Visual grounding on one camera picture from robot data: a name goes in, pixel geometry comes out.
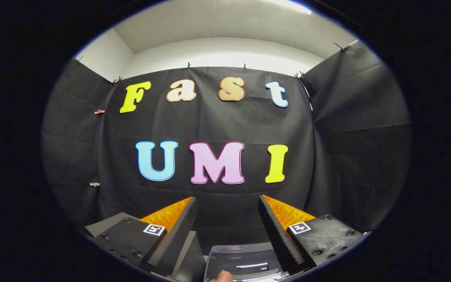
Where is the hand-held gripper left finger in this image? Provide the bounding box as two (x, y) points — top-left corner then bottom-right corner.
(94, 197), (198, 276)

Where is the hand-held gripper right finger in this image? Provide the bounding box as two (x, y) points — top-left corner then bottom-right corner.
(258, 195), (364, 274)

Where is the grey table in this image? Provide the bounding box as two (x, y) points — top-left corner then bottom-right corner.
(85, 213), (206, 282)

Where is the black backdrop cloth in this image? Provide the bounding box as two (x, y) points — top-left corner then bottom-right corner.
(41, 39), (412, 245)

